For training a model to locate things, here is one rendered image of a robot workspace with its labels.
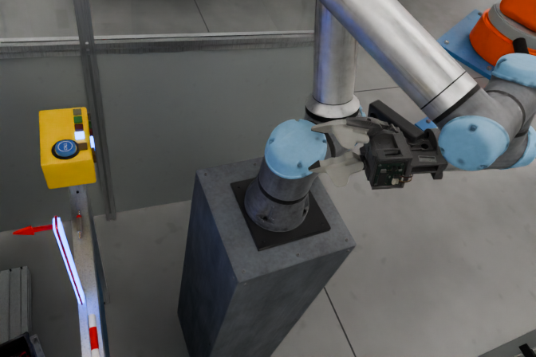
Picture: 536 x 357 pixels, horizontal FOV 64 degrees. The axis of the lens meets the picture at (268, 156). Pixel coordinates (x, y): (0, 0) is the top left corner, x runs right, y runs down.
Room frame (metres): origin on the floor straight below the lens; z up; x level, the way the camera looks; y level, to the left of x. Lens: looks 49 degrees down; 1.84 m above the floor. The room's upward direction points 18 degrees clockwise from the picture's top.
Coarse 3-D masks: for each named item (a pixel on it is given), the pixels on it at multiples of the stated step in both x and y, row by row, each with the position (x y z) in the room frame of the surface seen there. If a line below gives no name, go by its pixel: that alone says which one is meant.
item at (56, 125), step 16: (48, 112) 0.59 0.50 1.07; (64, 112) 0.60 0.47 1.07; (48, 128) 0.54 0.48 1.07; (64, 128) 0.56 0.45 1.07; (48, 144) 0.50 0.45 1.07; (48, 160) 0.47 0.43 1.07; (64, 160) 0.48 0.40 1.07; (80, 160) 0.49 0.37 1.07; (48, 176) 0.45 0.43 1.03; (64, 176) 0.47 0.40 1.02; (80, 176) 0.49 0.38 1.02
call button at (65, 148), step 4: (64, 140) 0.52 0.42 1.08; (68, 140) 0.52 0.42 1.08; (72, 140) 0.53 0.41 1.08; (56, 144) 0.51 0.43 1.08; (60, 144) 0.51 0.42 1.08; (64, 144) 0.51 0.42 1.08; (68, 144) 0.51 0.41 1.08; (72, 144) 0.52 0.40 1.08; (56, 148) 0.49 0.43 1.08; (60, 148) 0.50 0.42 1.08; (64, 148) 0.50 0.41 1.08; (68, 148) 0.50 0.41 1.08; (72, 148) 0.51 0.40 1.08; (56, 152) 0.49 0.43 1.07; (60, 152) 0.49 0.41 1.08; (64, 152) 0.49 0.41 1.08; (68, 152) 0.49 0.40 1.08; (72, 152) 0.50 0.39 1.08; (64, 156) 0.49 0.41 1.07
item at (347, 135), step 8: (336, 120) 0.51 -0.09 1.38; (344, 120) 0.52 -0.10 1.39; (312, 128) 0.49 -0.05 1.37; (320, 128) 0.50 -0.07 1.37; (328, 128) 0.50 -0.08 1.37; (336, 128) 0.50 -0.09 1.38; (344, 128) 0.50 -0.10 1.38; (352, 128) 0.51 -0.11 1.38; (360, 128) 0.51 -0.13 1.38; (336, 136) 0.48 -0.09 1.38; (344, 136) 0.49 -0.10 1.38; (352, 136) 0.49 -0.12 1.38; (360, 136) 0.50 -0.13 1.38; (344, 144) 0.47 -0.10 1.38; (352, 144) 0.48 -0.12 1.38
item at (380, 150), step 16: (432, 128) 0.56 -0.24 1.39; (368, 144) 0.51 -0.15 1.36; (384, 144) 0.51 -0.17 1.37; (400, 144) 0.50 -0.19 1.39; (416, 144) 0.53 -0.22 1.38; (432, 144) 0.53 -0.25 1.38; (368, 160) 0.51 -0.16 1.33; (384, 160) 0.46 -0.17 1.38; (400, 160) 0.48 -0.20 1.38; (416, 160) 0.49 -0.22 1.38; (432, 160) 0.49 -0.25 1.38; (368, 176) 0.48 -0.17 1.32; (384, 176) 0.46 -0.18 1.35; (400, 176) 0.47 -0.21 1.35; (432, 176) 0.49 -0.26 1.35
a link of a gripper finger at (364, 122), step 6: (348, 120) 0.52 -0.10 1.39; (354, 120) 0.52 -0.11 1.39; (360, 120) 0.52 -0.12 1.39; (366, 120) 0.52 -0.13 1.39; (372, 120) 0.53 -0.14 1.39; (378, 120) 0.54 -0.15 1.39; (354, 126) 0.51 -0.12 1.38; (360, 126) 0.52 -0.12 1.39; (366, 126) 0.52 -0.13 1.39; (372, 126) 0.52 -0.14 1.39; (378, 126) 0.52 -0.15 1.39; (384, 126) 0.53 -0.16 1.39; (372, 132) 0.52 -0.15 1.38
